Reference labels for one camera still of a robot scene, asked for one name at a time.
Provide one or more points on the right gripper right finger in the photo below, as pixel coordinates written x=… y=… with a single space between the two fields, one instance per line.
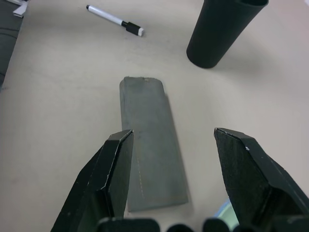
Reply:
x=251 y=174

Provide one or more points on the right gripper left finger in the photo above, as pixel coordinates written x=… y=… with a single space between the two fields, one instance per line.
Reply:
x=106 y=174

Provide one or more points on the blue plate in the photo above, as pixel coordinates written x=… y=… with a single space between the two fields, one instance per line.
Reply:
x=228 y=210

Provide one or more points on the black plastic cup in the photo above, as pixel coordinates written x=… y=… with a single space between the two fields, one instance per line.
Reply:
x=222 y=31

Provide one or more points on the black-capped white marker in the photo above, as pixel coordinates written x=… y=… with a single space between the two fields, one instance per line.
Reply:
x=108 y=18

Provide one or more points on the white paper piece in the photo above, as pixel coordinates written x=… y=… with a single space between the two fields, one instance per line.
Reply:
x=20 y=8

